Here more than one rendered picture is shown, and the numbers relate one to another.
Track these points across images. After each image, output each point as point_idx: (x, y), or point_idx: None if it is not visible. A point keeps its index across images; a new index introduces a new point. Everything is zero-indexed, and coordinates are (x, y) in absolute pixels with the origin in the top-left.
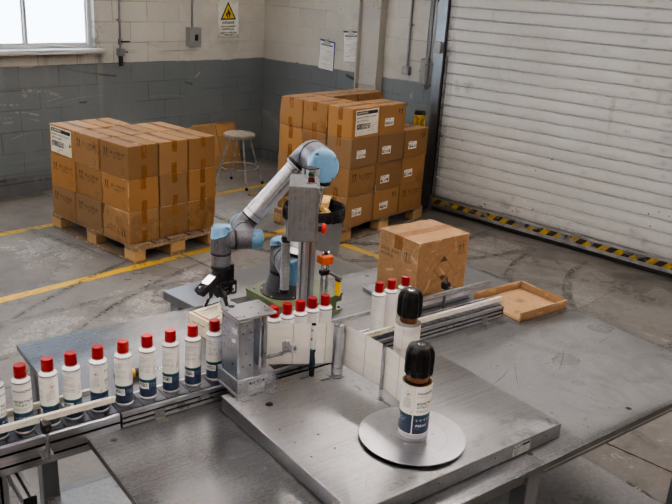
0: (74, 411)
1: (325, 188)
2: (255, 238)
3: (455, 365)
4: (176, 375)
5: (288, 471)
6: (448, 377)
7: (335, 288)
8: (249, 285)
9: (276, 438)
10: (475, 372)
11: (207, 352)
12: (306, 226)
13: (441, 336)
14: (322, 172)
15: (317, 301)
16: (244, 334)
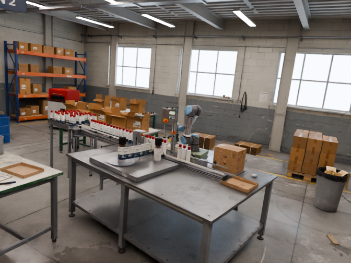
0: (116, 138)
1: (188, 117)
2: (178, 127)
3: (165, 167)
4: (132, 141)
5: None
6: (156, 166)
7: (170, 140)
8: None
9: (116, 152)
10: (171, 175)
11: None
12: (162, 118)
13: (194, 171)
14: (186, 111)
15: (190, 153)
16: (133, 134)
